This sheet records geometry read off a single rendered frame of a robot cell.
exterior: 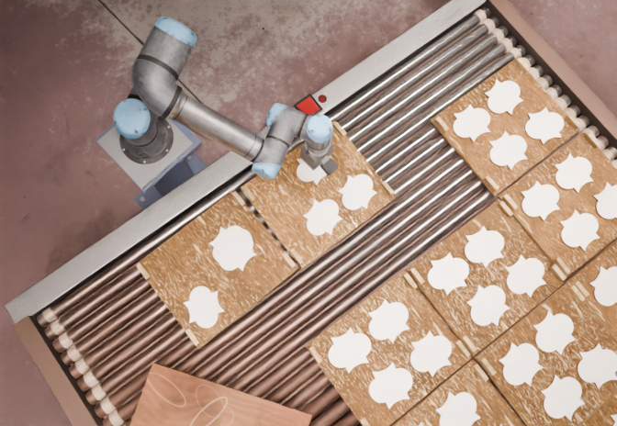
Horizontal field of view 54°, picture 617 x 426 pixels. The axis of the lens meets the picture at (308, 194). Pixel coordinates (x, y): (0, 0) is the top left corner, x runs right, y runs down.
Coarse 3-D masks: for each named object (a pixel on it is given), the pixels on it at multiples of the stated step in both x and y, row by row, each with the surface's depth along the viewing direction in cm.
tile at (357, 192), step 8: (360, 176) 208; (368, 176) 208; (352, 184) 207; (360, 184) 207; (368, 184) 207; (344, 192) 206; (352, 192) 206; (360, 192) 206; (368, 192) 206; (344, 200) 205; (352, 200) 205; (360, 200) 205; (368, 200) 205; (352, 208) 205
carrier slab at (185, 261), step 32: (192, 224) 202; (224, 224) 203; (256, 224) 203; (160, 256) 199; (192, 256) 200; (256, 256) 200; (160, 288) 197; (192, 288) 197; (224, 288) 197; (256, 288) 198; (224, 320) 195
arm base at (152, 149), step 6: (162, 126) 211; (156, 132) 205; (162, 132) 210; (156, 138) 206; (162, 138) 209; (126, 144) 210; (132, 144) 204; (150, 144) 206; (156, 144) 208; (162, 144) 210; (132, 150) 208; (138, 150) 207; (144, 150) 207; (150, 150) 208; (156, 150) 210; (162, 150) 212; (138, 156) 211; (144, 156) 210; (150, 156) 211
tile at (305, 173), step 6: (330, 156) 209; (300, 162) 208; (300, 168) 208; (306, 168) 208; (318, 168) 208; (300, 174) 207; (306, 174) 207; (312, 174) 207; (318, 174) 207; (324, 174) 207; (306, 180) 207; (312, 180) 207; (318, 180) 207
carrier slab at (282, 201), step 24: (336, 144) 211; (288, 168) 209; (360, 168) 209; (264, 192) 206; (288, 192) 206; (312, 192) 207; (336, 192) 207; (384, 192) 207; (264, 216) 204; (288, 216) 204; (360, 216) 205; (288, 240) 202; (312, 240) 202; (336, 240) 203
